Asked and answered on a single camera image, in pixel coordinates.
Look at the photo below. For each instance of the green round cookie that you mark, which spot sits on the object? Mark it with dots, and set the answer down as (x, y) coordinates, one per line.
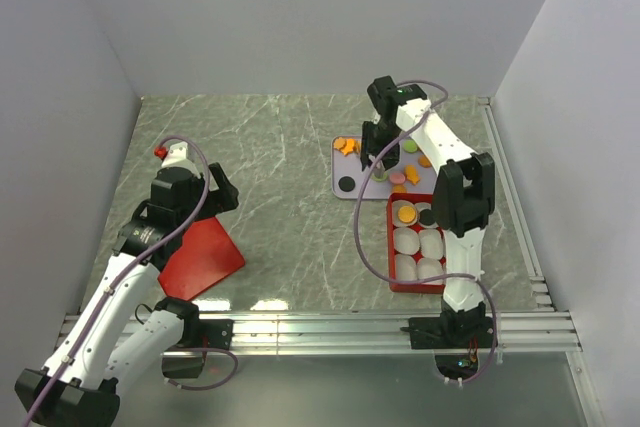
(410, 147)
(380, 178)

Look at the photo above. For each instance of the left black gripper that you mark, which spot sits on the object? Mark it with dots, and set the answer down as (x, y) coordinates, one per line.
(221, 199)

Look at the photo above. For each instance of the orange fish cookie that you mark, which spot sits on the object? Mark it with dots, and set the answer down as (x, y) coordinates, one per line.
(411, 174)
(350, 146)

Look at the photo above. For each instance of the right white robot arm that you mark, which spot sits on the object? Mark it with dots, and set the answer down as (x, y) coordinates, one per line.
(464, 195)

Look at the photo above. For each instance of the red cookie tin box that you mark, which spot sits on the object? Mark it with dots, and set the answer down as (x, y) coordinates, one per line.
(416, 255)

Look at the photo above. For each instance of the orange flower cookie left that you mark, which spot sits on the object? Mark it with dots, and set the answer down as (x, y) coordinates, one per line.
(339, 143)

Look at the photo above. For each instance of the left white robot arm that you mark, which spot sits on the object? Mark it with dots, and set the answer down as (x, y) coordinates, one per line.
(82, 382)

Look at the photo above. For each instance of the red tin lid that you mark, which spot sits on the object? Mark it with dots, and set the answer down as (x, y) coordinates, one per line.
(207, 256)

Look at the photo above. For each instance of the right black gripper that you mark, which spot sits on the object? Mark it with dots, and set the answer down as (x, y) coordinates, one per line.
(368, 144)

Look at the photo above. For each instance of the orange round cookie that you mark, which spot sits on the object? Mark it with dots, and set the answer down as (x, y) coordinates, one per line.
(407, 215)
(424, 162)

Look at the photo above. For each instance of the lavender plastic tray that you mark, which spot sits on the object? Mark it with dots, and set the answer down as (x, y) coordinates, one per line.
(350, 166)

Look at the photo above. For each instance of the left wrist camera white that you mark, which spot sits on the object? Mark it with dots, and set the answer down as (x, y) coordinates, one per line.
(175, 155)

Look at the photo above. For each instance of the aluminium rail frame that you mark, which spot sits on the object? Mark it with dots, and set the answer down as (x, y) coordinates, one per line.
(371, 333)

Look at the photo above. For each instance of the orange swirl cookie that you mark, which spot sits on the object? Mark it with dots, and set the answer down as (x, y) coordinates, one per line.
(399, 189)

